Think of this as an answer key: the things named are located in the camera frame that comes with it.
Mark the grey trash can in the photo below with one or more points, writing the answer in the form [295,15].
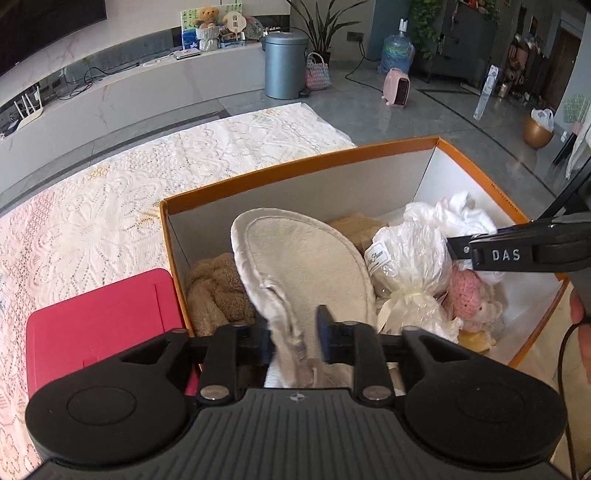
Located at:
[286,59]

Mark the grey tv cabinet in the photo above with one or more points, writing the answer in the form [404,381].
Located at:
[125,99]

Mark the orange cardboard box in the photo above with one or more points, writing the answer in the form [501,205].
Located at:
[356,190]

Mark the pink heater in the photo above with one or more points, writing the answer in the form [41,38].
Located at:
[396,88]

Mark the pink woven basket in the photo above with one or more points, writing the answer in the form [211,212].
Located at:
[317,75]

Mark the white wifi router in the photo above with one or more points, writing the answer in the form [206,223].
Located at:
[29,108]

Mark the lace tablecloth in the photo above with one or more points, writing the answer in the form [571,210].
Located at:
[102,225]

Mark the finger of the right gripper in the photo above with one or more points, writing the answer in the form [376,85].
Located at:
[465,247]

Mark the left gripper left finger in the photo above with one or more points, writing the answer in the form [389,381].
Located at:
[214,370]

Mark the potted plant by wall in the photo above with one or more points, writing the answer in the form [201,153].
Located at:
[321,27]

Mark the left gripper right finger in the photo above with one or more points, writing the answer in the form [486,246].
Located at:
[416,351]

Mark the yellow cloth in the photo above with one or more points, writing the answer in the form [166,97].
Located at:
[479,342]

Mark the pink crochet toy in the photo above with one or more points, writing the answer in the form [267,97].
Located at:
[472,300]

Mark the brown plush toy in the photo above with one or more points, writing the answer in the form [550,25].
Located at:
[215,296]

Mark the teddy bear on cabinet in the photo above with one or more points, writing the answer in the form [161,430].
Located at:
[207,28]

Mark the red storage box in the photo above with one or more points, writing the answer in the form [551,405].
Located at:
[78,332]

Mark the blue water bottle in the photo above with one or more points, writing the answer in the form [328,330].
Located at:
[398,51]

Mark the right hand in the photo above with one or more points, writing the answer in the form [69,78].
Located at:
[584,333]

